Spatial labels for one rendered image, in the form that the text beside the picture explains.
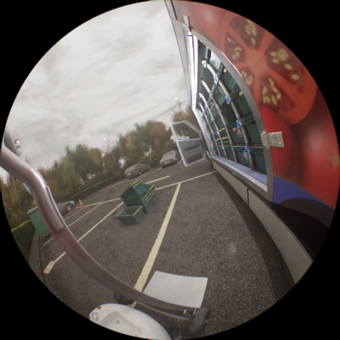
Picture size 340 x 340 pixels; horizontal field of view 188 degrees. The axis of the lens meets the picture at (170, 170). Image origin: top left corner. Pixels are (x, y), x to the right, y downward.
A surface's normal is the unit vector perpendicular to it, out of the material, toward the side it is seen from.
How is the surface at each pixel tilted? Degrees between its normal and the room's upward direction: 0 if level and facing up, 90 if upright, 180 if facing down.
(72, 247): 90
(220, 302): 0
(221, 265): 0
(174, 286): 0
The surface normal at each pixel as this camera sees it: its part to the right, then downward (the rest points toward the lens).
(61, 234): 0.87, -0.27
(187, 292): -0.36, -0.92
